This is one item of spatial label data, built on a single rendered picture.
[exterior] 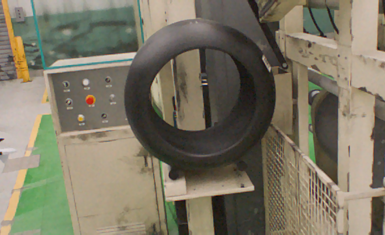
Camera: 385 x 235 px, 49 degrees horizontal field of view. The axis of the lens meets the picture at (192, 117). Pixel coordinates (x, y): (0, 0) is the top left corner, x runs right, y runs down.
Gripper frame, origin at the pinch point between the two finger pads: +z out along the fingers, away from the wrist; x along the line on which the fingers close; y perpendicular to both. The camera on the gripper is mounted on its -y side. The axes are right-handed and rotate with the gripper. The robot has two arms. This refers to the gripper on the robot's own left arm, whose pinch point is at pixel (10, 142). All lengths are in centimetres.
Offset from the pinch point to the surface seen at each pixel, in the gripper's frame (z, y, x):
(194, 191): 52, 18, 57
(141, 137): 34, -8, 46
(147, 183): 73, 53, -8
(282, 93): 106, -12, 57
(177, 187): 45, 15, 55
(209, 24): 60, -49, 56
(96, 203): 48, 64, -25
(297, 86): 115, -14, 59
